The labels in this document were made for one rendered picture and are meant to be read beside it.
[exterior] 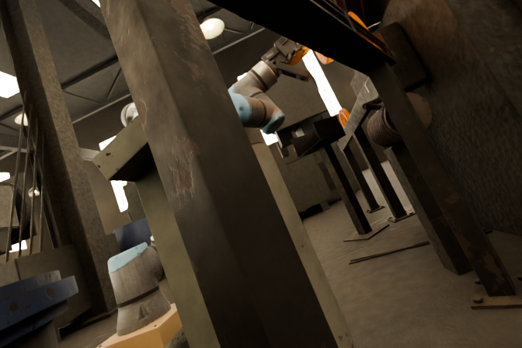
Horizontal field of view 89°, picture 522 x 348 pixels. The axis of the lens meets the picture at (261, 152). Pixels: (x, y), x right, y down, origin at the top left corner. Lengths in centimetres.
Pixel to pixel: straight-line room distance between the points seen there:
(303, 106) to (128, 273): 330
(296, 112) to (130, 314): 329
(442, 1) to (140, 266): 129
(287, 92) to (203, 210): 389
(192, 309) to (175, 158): 39
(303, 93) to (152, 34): 388
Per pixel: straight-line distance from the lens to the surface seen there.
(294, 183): 353
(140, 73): 21
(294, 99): 400
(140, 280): 117
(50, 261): 345
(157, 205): 53
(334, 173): 168
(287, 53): 94
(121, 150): 49
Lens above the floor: 40
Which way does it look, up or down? 10 degrees up
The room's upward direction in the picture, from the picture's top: 24 degrees counter-clockwise
